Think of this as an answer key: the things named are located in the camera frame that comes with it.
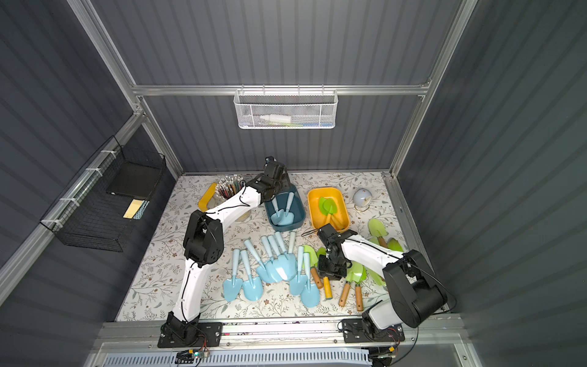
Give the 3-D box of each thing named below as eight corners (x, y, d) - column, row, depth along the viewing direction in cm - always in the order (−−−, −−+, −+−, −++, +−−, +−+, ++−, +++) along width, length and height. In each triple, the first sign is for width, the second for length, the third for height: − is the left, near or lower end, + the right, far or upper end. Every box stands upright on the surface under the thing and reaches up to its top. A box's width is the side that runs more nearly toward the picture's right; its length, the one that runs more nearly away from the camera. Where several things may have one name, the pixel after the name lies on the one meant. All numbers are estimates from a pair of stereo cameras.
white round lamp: (354, 211, 107) (358, 200, 100) (352, 199, 111) (355, 188, 105) (370, 211, 107) (374, 200, 100) (367, 199, 111) (371, 188, 105)
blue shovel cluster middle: (261, 288, 85) (260, 286, 83) (246, 243, 97) (244, 240, 95) (289, 276, 88) (288, 273, 86) (270, 233, 100) (269, 230, 98)
